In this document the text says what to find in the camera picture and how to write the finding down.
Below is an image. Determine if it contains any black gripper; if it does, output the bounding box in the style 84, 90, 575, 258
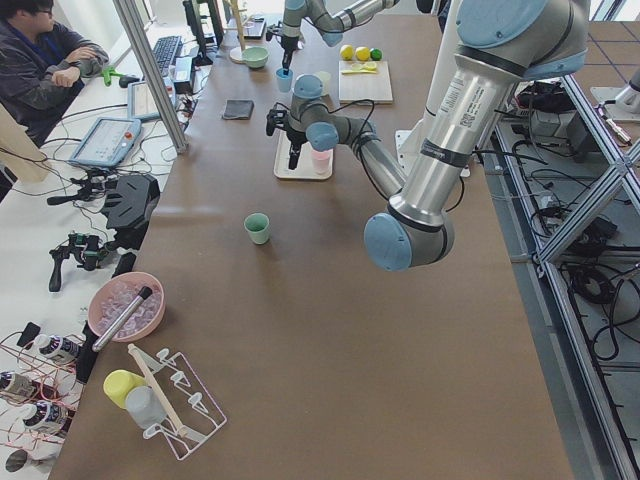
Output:
265, 23, 300, 76
265, 102, 306, 170

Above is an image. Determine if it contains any blue plastic cup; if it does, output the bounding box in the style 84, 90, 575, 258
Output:
276, 68, 293, 93

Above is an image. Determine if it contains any pink plastic cup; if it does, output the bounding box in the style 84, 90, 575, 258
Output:
311, 149, 333, 175

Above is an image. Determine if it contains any green plastic cup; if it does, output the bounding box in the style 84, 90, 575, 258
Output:
244, 212, 270, 245

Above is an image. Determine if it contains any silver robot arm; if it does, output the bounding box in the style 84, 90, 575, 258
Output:
268, 0, 397, 74
266, 1, 590, 271

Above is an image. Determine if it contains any cream rabbit tray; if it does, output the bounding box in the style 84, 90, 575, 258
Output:
273, 130, 334, 181

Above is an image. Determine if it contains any green ceramic bowl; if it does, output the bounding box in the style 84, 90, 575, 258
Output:
241, 46, 269, 69

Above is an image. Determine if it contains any pale yellow plastic cup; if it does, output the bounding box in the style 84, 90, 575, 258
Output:
314, 71, 331, 96

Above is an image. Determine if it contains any grey folded cloth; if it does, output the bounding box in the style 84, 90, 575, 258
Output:
221, 99, 254, 120

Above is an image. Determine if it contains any wooden stand with base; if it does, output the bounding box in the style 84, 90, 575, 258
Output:
223, 0, 246, 65

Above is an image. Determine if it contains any whole yellow lemon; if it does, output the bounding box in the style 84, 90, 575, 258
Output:
340, 44, 354, 61

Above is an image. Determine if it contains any yellow plastic knife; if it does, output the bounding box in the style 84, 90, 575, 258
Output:
340, 69, 378, 75

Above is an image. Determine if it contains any green lime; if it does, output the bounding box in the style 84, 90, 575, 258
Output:
370, 48, 383, 61

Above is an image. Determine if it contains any wooden cutting board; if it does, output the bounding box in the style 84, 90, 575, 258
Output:
338, 61, 393, 104

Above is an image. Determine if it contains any black keyboard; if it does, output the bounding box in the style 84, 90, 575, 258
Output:
152, 35, 183, 77

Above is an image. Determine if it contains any blue teach pendant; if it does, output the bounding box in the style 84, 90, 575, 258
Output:
68, 117, 141, 168
127, 81, 160, 122

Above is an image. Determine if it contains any metal cylinder tool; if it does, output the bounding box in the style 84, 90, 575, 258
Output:
91, 286, 153, 352

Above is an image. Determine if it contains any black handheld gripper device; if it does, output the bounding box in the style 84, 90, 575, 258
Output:
48, 232, 117, 292

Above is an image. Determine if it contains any pink bowl of ice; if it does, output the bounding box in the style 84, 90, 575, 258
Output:
88, 272, 166, 343

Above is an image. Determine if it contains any seated person in hoodie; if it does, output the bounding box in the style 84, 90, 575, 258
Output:
1, 0, 109, 146

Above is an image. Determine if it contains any yellow cup on rack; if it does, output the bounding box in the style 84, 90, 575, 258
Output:
103, 369, 146, 409

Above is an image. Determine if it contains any grey cup on rack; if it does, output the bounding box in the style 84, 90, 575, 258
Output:
125, 386, 167, 429

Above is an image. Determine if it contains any wooden stick on rack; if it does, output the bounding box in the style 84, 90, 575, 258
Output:
127, 343, 187, 438

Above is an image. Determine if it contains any aluminium frame post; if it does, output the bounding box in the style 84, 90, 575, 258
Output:
113, 0, 188, 154

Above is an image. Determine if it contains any white wire cup rack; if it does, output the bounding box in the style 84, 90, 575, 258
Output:
142, 348, 227, 461

